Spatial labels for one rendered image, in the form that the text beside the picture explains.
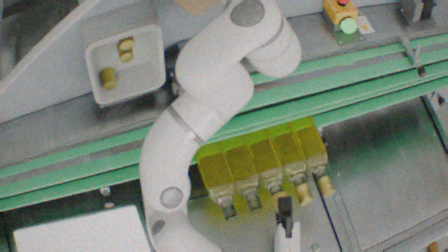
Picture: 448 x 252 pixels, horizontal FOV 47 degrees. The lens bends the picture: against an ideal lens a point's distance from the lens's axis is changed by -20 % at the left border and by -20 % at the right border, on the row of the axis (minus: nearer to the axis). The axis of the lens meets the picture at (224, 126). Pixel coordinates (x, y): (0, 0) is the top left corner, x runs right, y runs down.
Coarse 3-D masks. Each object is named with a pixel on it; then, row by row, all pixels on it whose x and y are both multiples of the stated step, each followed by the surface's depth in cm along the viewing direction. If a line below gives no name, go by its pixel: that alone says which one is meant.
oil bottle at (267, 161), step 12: (252, 132) 144; (264, 132) 144; (252, 144) 142; (264, 144) 142; (252, 156) 142; (264, 156) 141; (276, 156) 141; (264, 168) 139; (276, 168) 139; (264, 180) 139; (276, 180) 139
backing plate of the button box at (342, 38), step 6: (324, 18) 147; (330, 30) 145; (342, 30) 145; (336, 36) 144; (342, 36) 144; (348, 36) 144; (354, 36) 144; (360, 36) 144; (342, 42) 143; (348, 42) 143; (354, 42) 143; (360, 42) 143
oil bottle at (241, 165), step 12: (228, 144) 142; (240, 144) 142; (228, 156) 141; (240, 156) 141; (228, 168) 141; (240, 168) 139; (252, 168) 139; (240, 180) 138; (252, 180) 138; (240, 192) 139
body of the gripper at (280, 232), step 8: (280, 224) 130; (296, 224) 129; (280, 232) 129; (296, 232) 128; (280, 240) 128; (288, 240) 127; (296, 240) 127; (280, 248) 127; (288, 248) 126; (296, 248) 126
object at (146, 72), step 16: (128, 32) 120; (144, 32) 132; (160, 32) 124; (112, 48) 133; (144, 48) 137; (160, 48) 128; (96, 64) 135; (112, 64) 138; (128, 64) 140; (144, 64) 142; (160, 64) 133; (96, 80) 133; (128, 80) 140; (144, 80) 140; (160, 80) 138; (96, 96) 134; (112, 96) 138; (128, 96) 138
